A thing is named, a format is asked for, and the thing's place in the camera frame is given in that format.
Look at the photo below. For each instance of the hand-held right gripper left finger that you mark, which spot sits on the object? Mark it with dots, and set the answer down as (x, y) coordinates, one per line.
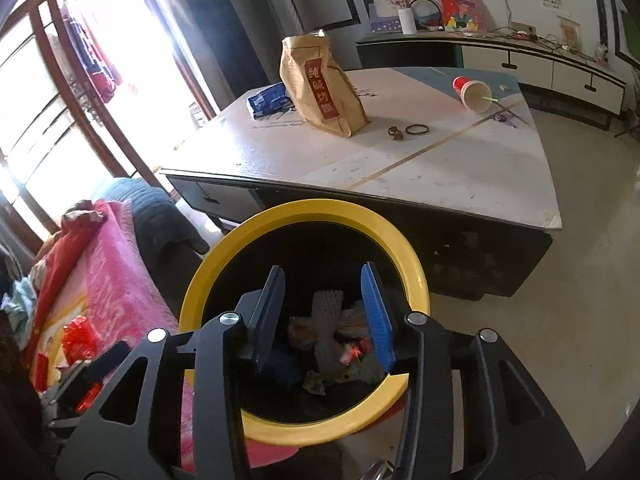
(267, 320)

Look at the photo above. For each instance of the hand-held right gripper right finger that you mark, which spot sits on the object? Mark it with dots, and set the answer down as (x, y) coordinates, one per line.
(377, 320)

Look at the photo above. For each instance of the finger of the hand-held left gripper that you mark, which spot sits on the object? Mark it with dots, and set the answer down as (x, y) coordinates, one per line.
(107, 360)

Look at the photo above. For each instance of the white printed plastic bag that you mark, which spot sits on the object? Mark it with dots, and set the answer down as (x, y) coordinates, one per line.
(300, 330)

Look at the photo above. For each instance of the red plastic bag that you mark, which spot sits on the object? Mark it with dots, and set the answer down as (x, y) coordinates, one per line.
(80, 340)

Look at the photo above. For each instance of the red wrapper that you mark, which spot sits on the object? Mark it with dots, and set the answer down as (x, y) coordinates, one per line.
(352, 352)

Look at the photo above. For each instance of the blue wrapper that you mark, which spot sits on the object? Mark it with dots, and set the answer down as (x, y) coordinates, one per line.
(285, 365)

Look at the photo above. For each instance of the yellow-rimmed black waste bin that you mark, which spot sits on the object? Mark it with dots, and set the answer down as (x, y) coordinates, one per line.
(310, 210)

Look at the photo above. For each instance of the pink cartoon printed blanket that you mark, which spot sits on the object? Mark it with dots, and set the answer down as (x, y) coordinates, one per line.
(115, 285)

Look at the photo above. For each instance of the light blue cloth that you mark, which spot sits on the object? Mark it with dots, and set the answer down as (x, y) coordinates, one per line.
(20, 300)

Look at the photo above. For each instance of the red quilt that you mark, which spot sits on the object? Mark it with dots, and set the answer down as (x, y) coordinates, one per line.
(65, 255)

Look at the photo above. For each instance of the dark sofa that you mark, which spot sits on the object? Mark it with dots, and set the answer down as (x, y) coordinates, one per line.
(150, 210)

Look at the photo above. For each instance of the white-topped coffee table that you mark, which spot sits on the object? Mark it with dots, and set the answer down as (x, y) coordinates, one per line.
(425, 160)

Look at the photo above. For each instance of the blue packet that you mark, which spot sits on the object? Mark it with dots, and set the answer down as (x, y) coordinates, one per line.
(267, 101)

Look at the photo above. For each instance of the brown paper bag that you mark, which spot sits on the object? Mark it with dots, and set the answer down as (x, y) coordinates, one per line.
(320, 85)

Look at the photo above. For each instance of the red paper cup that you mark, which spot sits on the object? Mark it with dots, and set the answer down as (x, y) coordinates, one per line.
(470, 92)

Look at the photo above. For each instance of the black and white television cabinet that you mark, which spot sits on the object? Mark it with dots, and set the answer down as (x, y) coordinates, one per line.
(530, 62)

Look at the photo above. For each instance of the white vase with red flowers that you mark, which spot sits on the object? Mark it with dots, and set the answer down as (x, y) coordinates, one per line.
(407, 21)

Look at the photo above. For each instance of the hanging clothes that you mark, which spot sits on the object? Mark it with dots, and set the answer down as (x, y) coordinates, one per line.
(95, 55)

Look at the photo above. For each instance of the dark blue curtain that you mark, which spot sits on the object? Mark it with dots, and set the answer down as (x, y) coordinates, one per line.
(200, 20)

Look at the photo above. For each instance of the colourful painting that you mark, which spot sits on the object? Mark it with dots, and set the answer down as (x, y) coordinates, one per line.
(462, 14)

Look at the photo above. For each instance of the grey standing air conditioner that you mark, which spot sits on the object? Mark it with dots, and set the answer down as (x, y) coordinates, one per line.
(280, 0)

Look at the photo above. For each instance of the brown framed glass door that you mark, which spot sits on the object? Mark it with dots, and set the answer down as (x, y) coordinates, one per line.
(45, 25)

